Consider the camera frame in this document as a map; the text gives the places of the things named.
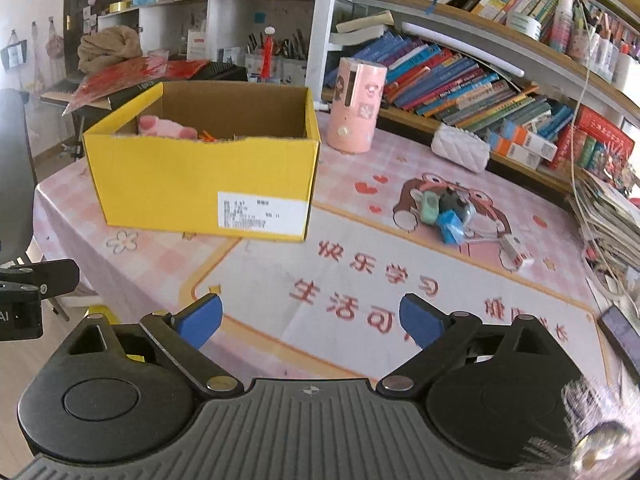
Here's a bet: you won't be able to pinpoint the stack of notebooks and papers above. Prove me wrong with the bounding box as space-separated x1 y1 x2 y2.
567 170 640 306

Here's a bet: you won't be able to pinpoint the grey office chair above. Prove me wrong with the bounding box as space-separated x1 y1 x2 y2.
0 89 39 266

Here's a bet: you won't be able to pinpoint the row of colourful books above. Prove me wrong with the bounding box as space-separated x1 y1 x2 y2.
325 30 576 154

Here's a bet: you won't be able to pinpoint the white wooden bookshelf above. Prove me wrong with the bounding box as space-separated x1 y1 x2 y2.
305 0 640 196

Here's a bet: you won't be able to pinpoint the small white eraser box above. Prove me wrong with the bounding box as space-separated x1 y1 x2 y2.
499 234 535 273

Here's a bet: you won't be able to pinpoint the pink cartoon cylinder container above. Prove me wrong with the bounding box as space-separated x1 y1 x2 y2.
327 56 388 153

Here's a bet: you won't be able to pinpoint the black electronic keyboard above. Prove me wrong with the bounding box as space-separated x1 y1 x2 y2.
107 60 249 107

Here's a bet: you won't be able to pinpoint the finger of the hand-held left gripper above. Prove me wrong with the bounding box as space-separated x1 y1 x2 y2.
0 259 80 303

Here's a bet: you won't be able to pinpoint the red tassel ornament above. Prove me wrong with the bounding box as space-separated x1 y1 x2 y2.
262 25 277 82

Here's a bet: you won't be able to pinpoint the brown plush cloth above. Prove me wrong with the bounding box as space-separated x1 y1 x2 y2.
77 26 144 75

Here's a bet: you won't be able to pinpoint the white quilted pearl purse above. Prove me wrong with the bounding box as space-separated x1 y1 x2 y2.
431 122 492 174

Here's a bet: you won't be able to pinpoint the pink printed desk mat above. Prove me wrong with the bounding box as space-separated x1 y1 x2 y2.
35 110 617 386

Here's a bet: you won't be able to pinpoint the orange white small carton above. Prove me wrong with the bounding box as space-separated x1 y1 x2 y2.
500 120 559 159
487 132 544 171

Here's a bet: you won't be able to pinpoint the red paper sheets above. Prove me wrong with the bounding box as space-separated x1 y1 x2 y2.
62 57 211 114

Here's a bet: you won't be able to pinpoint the hanging blue pouch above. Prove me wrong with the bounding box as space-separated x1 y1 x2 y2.
0 30 29 72

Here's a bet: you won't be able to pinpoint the white cable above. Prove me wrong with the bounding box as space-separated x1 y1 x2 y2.
567 0 640 301

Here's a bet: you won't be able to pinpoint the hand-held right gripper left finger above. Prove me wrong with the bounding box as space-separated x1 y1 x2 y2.
49 292 246 402

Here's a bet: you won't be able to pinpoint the beige old book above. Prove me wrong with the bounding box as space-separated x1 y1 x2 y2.
330 27 387 47
336 10 396 34

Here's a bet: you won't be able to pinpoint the black smartphone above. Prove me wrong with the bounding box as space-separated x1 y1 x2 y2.
597 305 640 362

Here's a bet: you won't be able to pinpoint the red boxed book set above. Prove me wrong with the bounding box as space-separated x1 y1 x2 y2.
547 105 636 184

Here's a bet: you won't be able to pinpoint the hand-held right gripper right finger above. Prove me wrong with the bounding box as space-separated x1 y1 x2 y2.
374 292 572 400

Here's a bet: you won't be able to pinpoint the yellow cardboard box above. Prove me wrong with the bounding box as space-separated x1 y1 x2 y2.
82 80 321 244

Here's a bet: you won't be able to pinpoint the white red label box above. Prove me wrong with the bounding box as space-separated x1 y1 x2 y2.
187 30 207 61

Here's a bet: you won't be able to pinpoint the white tape roll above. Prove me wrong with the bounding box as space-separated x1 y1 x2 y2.
507 10 544 41

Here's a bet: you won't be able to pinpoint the pink plush pig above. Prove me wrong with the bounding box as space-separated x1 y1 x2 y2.
138 115 199 141

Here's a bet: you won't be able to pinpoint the white tube lamp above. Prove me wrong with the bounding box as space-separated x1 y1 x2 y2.
402 22 526 79

